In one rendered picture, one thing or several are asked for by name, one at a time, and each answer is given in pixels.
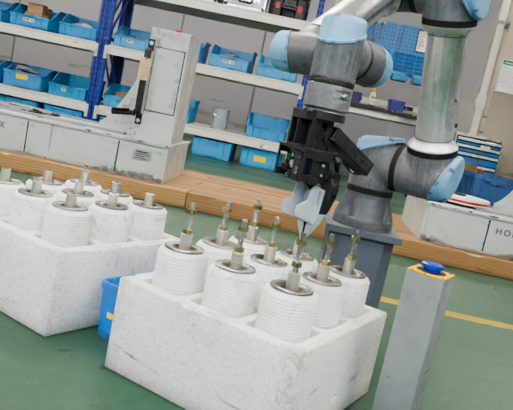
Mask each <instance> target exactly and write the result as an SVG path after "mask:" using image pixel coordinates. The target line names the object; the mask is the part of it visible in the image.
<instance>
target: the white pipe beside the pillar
mask: <svg viewBox="0 0 513 410"><path fill-rule="evenodd" d="M510 4H511V0H504V1H503V4H502V9H501V11H500V15H499V21H498V26H497V29H496V33H495V36H494V39H493V45H492V48H491V51H490V55H489V61H488V64H487V68H486V70H485V74H484V79H483V83H482V86H481V90H480V94H479V95H478V98H477V99H476V107H475V109H476V111H475V115H474V117H473V121H472V124H471V130H470V132H469V134H472V135H477V133H476V132H477V129H478V126H479V123H480V117H481V113H482V110H484V108H485V102H486V98H487V95H486V94H487V91H488V87H489V82H490V79H491V76H492V72H493V67H494V64H495V60H496V57H497V53H498V48H499V45H500V41H501V38H502V32H503V29H504V28H509V27H510V25H511V22H509V23H507V24H506V19H507V16H508V12H509V11H508V10H509V7H510ZM505 25H506V26H505Z"/></svg>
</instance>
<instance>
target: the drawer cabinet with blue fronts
mask: <svg viewBox="0 0 513 410"><path fill-rule="evenodd" d="M453 140H454V142H455V143H456V144H457V145H458V156H461V157H462V158H464V160H465V163H468V164H474V165H476V166H477V168H478V169H482V170H484V172H485V173H488V174H493V175H496V173H497V170H498V165H499V161H500V158H501V155H502V149H503V147H504V143H505V142H504V141H500V140H496V139H492V138H488V137H481V136H476V135H472V134H469V133H461V132H457V131H455V133H454V139H453Z"/></svg>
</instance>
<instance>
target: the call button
mask: <svg viewBox="0 0 513 410"><path fill-rule="evenodd" d="M421 265H422V266H423V270H425V271H427V272H430V273H436V274H440V273H441V271H444V268H445V267H444V265H442V264H439V263H437V262H434V261H430V260H424V261H422V264H421Z"/></svg>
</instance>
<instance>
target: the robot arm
mask: <svg viewBox="0 0 513 410"><path fill-rule="evenodd" d="M490 3H491V0H342V1H341V2H339V3H338V4H336V5H335V6H333V7H332V8H331V9H330V10H328V11H326V12H325V13H324V14H322V15H320V16H319V17H318V18H317V19H315V20H314V21H312V22H311V23H310V24H308V25H306V26H305V27H304V28H302V29H301V30H300V31H297V32H294V31H293V30H289V31H287V30H282V31H279V32H277V33H276V34H275V35H274V37H273V39H272V41H271V43H270V62H271V63H272V65H273V66H274V67H275V68H276V69H278V70H280V71H285V72H289V73H291V74H292V73H296V74H301V75H306V76H309V80H308V82H307V86H306V91H305V97H304V101H303V104H304V105H305V106H306V107H304V108H303V109H300V108H296V107H294V109H293V113H292V119H291V123H290V128H289V131H288V135H287V142H280V143H279V147H278V154H277V158H276V162H275V166H274V172H276V173H283V174H285V176H286V177H288V178H290V179H292V180H294V181H297V184H296V186H295V189H294V193H293V195H292V196H291V197H289V198H285V199H284V200H283V201H282V203H281V210H282V211H283V212H285V213H287V214H288V215H290V216H294V217H295V218H297V224H298V229H299V233H301V232H303V233H306V236H305V238H307V237H308V236H309V235H310V234H311V233H312V232H313V231H314V230H315V229H316V228H317V226H318V225H319V224H320V222H321V221H322V219H323V217H324V216H325V215H326V214H327V213H328V212H329V210H330V208H331V206H332V204H333V202H335V198H336V196H337V194H338V190H339V185H340V178H341V175H340V165H341V164H343V165H344V166H345V167H346V168H347V170H348V171H350V174H349V180H348V184H347V187H346V191H345V192H344V195H343V197H342V198H341V200H340V201H339V203H338V205H337V206H336V208H335V210H334V212H333V217H332V219H333V220H334V221H336V222H338V223H340V224H342V225H347V226H349V227H353V228H355V229H361V230H365V231H370V232H375V233H391V231H392V204H391V201H392V194H393V191H395V192H398V193H402V194H407V195H410V196H414V197H416V198H422V199H426V201H433V202H437V203H444V202H446V201H448V200H449V199H450V198H451V197H452V196H453V194H454V192H455V190H456V189H457V188H458V184H459V182H460V181H461V178H462V176H463V171H464V167H465V160H464V158H462V157H461V156H458V145H457V144H456V143H455V142H454V140H453V136H454V126H455V120H456V115H457V109H458V98H459V92H460V86H461V81H462V75H463V65H464V59H465V54H466V48H467V37H468V34H469V33H470V32H471V31H473V30H474V29H475V28H476V27H477V21H478V20H482V19H483V18H484V17H485V16H487V14H488V11H489V6H490ZM395 12H411V13H417V14H423V15H422V23H421V25H422V26H423V27H424V28H425V29H426V30H427V41H426V48H425V55H424V62H423V75H422V82H421V89H420V95H419V109H418V115H417V122H416V129H415V135H414V137H412V138H411V139H410V140H409V141H408V142H407V146H406V140H405V139H403V138H398V137H383V136H371V135H365V136H362V137H360V138H359V139H358V141H357V145H355V144H354V143H353V142H352V141H351V140H350V139H349V137H348V136H347V135H346V134H345V133H344V132H343V131H342V130H341V129H340V128H336V127H334V123H335V122H336V123H341V124H344V122H345V119H346V116H344V114H347V113H349V106H350V103H351V98H352V95H353V89H354V86H355V84H357V85H360V86H361V87H364V88H368V87H369V88H375V87H378V86H381V85H382V84H384V83H385V82H386V81H387V80H388V78H389V77H390V76H391V74H392V67H393V62H392V57H391V55H390V54H389V53H388V52H387V51H386V50H385V49H384V48H383V47H382V46H381V45H380V44H377V43H374V42H372V41H368V40H367V39H366V38H367V35H366V31H367V28H369V27H370V26H371V25H372V24H373V23H374V22H376V21H377V20H378V19H380V18H384V17H388V16H390V15H392V14H394V13H395ZM281 150H282V151H287V157H286V160H285V163H282V165H281V167H279V166H278V161H279V156H280V152H281ZM317 184H320V186H321V188H319V187H318V186H315V185H317Z"/></svg>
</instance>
